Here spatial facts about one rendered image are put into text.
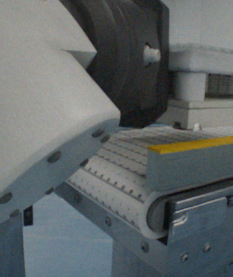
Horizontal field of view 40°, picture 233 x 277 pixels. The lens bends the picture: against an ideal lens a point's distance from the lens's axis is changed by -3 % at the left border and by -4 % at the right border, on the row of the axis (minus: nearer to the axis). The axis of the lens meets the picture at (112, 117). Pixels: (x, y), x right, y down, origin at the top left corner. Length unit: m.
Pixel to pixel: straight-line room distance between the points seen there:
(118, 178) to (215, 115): 0.11
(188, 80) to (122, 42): 0.14
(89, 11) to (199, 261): 0.27
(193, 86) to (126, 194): 0.11
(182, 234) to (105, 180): 0.09
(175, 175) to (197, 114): 0.06
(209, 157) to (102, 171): 0.11
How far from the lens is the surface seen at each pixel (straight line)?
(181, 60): 0.30
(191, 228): 0.31
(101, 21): 0.16
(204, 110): 0.31
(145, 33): 0.20
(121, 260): 0.58
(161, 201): 0.29
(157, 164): 0.26
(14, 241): 0.56
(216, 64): 0.31
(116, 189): 0.31
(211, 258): 0.37
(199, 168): 0.29
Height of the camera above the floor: 0.94
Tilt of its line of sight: 8 degrees down
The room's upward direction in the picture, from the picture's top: 2 degrees clockwise
